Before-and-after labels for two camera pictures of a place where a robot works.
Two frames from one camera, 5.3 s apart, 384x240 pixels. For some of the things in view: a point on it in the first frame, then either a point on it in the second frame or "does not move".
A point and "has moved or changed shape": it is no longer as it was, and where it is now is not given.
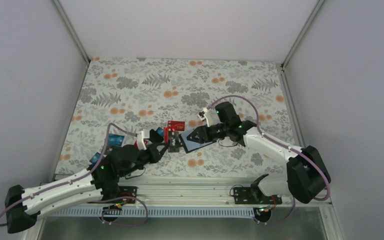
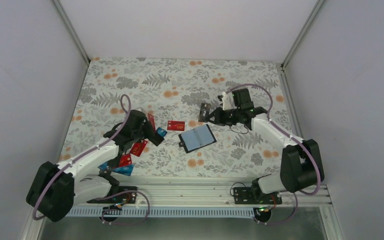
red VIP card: x=176 y=126 does not move
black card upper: x=154 y=137 does not move
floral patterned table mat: x=131 y=95 does not move
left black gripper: x=152 y=151 -> x=149 y=132
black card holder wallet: x=190 y=145 does not move
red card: x=166 y=135 -> x=151 y=119
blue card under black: x=160 y=131 does not move
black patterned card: x=173 y=141 has moved or changed shape
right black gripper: x=200 y=129 -> x=219 y=119
